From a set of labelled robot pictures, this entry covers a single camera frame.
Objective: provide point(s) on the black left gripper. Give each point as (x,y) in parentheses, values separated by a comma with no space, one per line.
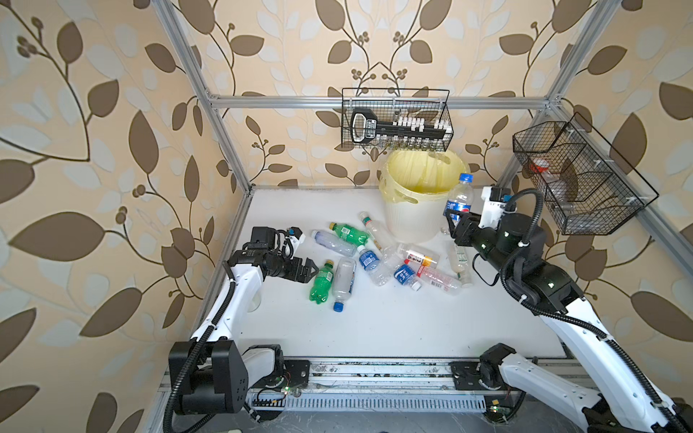
(304,274)

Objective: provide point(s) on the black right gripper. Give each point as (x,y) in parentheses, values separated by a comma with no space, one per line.
(469,225)

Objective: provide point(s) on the pepsi bottle blue cap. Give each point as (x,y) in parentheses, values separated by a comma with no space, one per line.
(461,197)

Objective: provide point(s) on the clear bottle blue artesian label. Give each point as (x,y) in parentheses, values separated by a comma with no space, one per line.
(342,286)

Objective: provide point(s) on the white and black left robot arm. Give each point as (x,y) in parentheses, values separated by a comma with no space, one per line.
(209,375)

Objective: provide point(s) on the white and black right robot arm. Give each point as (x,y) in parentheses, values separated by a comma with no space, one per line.
(624,399)

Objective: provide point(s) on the white ribbed waste bin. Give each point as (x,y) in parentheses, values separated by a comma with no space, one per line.
(413,217)

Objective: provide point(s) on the yellow bin liner bag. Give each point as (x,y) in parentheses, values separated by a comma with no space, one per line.
(417,176)

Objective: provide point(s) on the clear bottle green band label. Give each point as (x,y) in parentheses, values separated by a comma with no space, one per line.
(459,263)

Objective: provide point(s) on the clear bluish bottle lying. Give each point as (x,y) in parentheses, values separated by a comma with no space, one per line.
(333,243)

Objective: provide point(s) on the tea bottle yellow white label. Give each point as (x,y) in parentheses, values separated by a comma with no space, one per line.
(418,254)

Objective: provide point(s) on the clear bottle red cap red print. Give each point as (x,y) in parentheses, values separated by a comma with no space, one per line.
(432,276)

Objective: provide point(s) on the green bottle yellow cap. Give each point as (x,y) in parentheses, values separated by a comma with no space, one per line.
(350,234)

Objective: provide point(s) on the water bottle blue label white cap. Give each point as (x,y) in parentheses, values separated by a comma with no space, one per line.
(377,270)

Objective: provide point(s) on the small bottle blue label white cap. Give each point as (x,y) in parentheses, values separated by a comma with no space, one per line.
(406,276)

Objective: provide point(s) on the clear bottle green red neck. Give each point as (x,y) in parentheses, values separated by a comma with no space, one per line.
(382,238)

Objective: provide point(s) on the red capped item in basket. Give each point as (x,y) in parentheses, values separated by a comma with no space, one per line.
(539,165)

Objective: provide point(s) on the black rack of white vials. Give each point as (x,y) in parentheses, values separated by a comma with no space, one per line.
(365,127)

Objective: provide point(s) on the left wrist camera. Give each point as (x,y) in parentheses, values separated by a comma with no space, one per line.
(281,241)

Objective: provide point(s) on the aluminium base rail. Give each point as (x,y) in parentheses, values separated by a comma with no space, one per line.
(390,385)

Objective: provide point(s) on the black wire basket back wall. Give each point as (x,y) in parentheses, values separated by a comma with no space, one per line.
(430,104)

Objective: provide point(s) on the black wire basket wall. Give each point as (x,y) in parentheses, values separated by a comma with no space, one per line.
(430,104)
(591,188)

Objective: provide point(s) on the black wire basket right wall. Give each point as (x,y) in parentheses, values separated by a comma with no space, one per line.
(591,188)

